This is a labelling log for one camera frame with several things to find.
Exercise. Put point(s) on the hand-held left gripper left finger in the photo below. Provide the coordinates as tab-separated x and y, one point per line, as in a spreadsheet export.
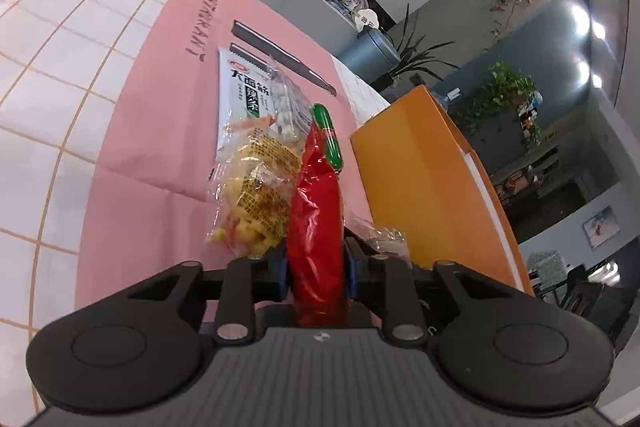
284	274

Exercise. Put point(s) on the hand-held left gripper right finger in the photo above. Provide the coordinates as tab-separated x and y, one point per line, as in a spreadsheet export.
350	277

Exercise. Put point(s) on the clear bag of pale pieces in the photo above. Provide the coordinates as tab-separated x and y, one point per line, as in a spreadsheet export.
385	237

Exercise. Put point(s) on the red snack bag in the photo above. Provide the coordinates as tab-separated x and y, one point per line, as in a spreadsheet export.
315	227

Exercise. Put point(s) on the yellow puff snack bag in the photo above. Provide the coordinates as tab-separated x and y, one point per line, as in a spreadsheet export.
250	207

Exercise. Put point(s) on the orange cardboard box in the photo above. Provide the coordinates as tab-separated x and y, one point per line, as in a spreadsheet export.
415	177

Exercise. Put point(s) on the green tube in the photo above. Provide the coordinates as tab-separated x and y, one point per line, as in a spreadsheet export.
330	139

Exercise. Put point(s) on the clear candy bag white label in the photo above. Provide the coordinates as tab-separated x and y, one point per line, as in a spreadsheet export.
290	107

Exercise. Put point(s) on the white and green snack packet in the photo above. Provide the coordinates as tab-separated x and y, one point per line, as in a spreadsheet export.
240	92

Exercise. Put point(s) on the dark drawer cabinet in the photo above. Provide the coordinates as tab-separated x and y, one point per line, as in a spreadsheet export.
500	132

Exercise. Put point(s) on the grey-blue trash can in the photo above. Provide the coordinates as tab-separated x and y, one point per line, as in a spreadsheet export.
365	52

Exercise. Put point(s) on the tall potted plant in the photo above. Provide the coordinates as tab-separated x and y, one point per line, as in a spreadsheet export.
407	57

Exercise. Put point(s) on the dark chair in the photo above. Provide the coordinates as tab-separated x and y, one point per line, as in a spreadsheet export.
585	302

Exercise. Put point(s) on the ivy plant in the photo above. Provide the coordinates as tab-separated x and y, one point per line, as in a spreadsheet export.
505	87

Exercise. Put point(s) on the white round gadget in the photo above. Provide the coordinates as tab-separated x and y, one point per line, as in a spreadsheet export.
367	19

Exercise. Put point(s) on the checked printed tablecloth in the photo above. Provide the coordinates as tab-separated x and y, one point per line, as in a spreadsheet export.
75	107

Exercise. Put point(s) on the small unframed wall picture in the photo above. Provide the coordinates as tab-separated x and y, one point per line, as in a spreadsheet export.
600	227

